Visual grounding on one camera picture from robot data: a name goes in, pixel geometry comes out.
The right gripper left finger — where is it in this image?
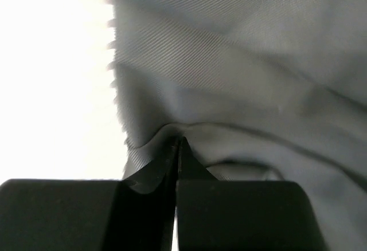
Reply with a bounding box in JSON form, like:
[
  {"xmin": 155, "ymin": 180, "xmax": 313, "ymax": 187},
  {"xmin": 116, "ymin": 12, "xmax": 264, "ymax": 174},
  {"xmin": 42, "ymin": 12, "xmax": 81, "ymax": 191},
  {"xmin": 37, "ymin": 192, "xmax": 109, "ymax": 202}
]
[{"xmin": 1, "ymin": 138, "xmax": 178, "ymax": 250}]

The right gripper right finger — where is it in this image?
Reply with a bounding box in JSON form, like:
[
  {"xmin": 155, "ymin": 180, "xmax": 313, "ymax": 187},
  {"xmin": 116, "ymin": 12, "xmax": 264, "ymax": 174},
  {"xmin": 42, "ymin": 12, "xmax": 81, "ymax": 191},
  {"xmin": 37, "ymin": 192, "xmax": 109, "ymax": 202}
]
[{"xmin": 176, "ymin": 138, "xmax": 326, "ymax": 250}]

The grey pleated skirt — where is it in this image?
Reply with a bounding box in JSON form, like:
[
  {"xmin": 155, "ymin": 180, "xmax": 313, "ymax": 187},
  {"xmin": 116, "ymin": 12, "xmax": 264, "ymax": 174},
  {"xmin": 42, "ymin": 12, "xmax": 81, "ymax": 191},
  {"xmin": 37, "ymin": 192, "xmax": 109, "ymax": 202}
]
[{"xmin": 111, "ymin": 0, "xmax": 366, "ymax": 250}]

